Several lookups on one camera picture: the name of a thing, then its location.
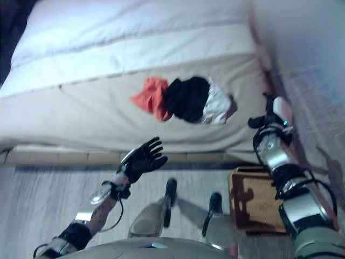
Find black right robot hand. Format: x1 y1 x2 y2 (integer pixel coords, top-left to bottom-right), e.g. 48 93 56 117
247 92 294 133

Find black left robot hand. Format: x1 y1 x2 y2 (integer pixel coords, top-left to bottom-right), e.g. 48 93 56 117
119 137 168 185

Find brown wicker basket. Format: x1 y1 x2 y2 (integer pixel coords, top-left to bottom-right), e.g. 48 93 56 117
227 165 287 235

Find left robot leg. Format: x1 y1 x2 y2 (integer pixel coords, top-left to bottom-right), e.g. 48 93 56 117
129 178 178 238

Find robot leg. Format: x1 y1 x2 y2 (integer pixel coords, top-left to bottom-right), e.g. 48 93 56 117
129 178 178 238
201 192 245 250

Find orange garment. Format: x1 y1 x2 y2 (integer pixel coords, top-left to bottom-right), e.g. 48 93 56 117
129 76 173 122

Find white garment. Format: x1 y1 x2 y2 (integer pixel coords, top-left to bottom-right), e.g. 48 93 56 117
201 78 239 125

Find black garment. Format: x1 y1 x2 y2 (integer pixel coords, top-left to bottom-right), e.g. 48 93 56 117
164 76 211 124

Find beige sheeted mattress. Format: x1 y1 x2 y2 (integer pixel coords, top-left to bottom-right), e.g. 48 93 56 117
0 57 273 162

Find right robot leg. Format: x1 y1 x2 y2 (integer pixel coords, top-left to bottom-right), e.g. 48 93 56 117
201 192 245 250

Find grey robot torso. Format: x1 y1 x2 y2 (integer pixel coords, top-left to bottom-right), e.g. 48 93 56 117
57 234 296 259

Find white duvet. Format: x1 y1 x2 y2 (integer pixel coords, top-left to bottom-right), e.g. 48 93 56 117
0 0 260 98

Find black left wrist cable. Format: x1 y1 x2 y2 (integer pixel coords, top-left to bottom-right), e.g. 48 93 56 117
100 188 130 233

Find wooden bed frame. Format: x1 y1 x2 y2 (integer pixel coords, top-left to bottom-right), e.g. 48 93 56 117
0 145 261 166

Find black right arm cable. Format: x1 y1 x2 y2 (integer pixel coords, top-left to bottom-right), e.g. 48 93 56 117
299 166 339 216

